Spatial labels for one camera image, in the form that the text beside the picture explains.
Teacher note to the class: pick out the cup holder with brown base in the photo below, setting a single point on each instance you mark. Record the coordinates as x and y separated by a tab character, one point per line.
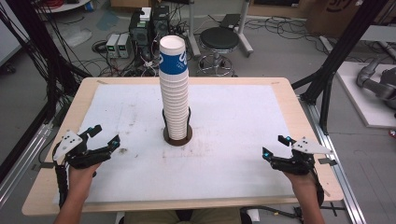
177	142

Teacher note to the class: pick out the black metal frame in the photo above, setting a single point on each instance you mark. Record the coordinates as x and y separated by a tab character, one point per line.
342	49

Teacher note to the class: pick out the brown cardboard box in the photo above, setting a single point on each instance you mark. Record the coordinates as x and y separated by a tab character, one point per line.
336	17

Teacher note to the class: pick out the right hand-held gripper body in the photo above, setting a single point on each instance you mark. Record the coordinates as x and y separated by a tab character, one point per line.
299	163

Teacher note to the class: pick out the white floor board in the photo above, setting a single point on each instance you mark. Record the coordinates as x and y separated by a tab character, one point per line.
364	105

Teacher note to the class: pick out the grey power supply unit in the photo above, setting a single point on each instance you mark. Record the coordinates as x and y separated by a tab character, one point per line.
112	46
124	46

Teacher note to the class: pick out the stack of white paper cups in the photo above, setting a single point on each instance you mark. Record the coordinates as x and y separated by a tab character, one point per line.
175	102

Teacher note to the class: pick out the aluminium rail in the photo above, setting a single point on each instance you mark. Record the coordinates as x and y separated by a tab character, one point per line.
21	161
339	174

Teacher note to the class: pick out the person's right hand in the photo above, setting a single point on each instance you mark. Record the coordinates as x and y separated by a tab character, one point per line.
300	183

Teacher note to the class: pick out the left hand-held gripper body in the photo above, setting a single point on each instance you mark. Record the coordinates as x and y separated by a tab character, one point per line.
84	157

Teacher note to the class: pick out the person's left hand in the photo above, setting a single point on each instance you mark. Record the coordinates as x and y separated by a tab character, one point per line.
79	182

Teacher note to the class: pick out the black computer tower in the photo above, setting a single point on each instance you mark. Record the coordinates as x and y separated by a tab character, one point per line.
140	34
161	21

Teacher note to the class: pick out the blue label paper cup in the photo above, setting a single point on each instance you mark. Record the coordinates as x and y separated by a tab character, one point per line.
172	62

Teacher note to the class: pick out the black round stool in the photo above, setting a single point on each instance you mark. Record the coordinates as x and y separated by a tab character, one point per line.
219	39

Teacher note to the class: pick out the white table mat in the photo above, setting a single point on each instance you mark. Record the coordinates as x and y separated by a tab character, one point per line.
233	124

